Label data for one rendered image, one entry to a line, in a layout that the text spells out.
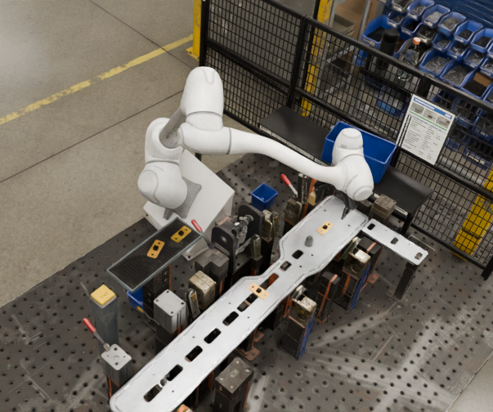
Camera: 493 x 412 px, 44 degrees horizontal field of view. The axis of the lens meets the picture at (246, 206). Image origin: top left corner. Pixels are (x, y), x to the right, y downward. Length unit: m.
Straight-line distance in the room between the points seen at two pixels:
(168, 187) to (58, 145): 1.98
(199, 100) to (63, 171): 2.29
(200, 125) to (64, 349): 1.10
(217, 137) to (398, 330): 1.23
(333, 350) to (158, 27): 3.88
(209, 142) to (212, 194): 0.68
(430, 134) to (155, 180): 1.23
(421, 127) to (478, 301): 0.86
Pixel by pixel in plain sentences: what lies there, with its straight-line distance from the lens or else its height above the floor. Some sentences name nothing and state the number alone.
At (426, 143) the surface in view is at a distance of 2.91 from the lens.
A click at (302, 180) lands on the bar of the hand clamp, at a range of 2.61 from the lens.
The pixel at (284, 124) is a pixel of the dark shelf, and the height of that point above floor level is 1.03.
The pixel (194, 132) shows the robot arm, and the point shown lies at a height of 1.58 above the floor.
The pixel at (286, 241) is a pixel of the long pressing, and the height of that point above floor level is 1.00.
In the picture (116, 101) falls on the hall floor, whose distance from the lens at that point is 4.94.
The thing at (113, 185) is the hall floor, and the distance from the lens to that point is 4.24.
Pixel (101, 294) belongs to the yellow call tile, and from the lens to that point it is 2.23.
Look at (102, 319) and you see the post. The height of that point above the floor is 1.07.
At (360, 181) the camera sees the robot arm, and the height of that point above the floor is 1.50.
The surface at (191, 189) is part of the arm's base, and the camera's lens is 2.87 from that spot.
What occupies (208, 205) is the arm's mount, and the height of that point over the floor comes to 0.92.
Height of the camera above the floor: 2.97
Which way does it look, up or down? 46 degrees down
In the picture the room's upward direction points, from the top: 8 degrees clockwise
